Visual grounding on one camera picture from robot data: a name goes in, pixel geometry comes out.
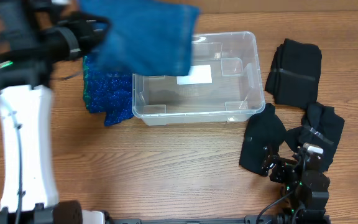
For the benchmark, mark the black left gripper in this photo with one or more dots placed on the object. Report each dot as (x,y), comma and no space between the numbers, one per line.
(65,34)

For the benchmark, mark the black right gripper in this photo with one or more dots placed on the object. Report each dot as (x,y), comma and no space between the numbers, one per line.
(281,168)

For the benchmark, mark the small black garment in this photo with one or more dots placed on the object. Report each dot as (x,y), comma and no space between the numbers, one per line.
(264,130)

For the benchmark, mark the black garment with tape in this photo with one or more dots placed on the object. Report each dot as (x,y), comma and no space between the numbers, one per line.
(321,126)

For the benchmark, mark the blue sequin fabric garment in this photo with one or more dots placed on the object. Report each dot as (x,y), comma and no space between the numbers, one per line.
(108,92)

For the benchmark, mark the blue denim jeans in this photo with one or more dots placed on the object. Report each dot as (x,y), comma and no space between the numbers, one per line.
(149,38)

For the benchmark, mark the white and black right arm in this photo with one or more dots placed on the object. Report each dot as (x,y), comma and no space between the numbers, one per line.
(305,187)

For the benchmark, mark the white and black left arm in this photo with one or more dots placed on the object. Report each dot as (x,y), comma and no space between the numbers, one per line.
(38,37)

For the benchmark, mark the large folded black garment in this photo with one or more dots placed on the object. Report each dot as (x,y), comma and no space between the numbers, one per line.
(294,74)

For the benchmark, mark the clear plastic storage bin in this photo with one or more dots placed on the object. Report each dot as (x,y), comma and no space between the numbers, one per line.
(224,84)

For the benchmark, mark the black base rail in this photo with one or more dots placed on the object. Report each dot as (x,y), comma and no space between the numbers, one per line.
(249,219)

